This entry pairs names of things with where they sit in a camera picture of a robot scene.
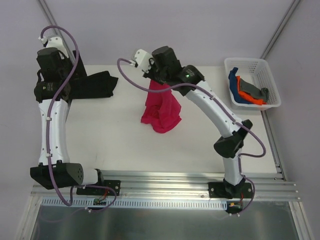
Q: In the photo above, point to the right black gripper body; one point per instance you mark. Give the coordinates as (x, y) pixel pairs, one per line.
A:
(152, 75)

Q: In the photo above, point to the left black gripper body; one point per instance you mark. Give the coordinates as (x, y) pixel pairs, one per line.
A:
(75, 64)

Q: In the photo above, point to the pink t shirt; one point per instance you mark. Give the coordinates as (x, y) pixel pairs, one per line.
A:
(162, 111)

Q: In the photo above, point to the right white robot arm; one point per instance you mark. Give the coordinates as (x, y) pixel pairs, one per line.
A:
(233, 130)

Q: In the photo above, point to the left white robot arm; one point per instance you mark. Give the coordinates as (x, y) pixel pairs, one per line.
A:
(54, 169)

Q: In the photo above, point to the black folded t shirt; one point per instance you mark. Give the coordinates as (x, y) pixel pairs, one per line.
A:
(96, 86)

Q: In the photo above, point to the left corner aluminium profile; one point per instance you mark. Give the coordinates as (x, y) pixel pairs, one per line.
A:
(53, 29)

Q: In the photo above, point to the corner aluminium profile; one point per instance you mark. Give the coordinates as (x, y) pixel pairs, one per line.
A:
(53, 29)
(280, 28)

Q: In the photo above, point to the blue t shirt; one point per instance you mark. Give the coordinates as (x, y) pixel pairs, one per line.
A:
(233, 86)

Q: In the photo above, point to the orange t shirt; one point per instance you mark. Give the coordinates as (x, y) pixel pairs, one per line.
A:
(246, 96)

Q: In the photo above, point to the white plastic basket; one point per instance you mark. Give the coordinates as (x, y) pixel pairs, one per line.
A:
(257, 72)

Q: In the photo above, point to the grey t shirt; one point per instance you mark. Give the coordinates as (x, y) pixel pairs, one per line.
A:
(257, 93)

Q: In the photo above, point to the right corner aluminium profile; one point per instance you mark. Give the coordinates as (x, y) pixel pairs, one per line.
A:
(280, 28)

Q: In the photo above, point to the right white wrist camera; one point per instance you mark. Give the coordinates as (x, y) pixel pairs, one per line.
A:
(140, 59)

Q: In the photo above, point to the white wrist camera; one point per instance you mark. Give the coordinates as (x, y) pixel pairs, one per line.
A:
(54, 42)
(140, 59)

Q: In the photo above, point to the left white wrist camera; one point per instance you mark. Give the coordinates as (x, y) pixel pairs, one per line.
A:
(54, 42)

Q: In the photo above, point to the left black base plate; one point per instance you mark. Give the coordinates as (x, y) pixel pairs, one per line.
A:
(100, 189)

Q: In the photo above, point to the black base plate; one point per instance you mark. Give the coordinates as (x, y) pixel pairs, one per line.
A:
(225, 190)
(100, 189)

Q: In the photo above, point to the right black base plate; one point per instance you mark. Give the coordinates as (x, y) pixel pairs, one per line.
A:
(225, 190)

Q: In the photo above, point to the white slotted cable duct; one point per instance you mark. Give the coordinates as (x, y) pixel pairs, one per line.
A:
(132, 203)

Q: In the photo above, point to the aluminium mounting rail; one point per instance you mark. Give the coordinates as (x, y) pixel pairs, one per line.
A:
(194, 186)

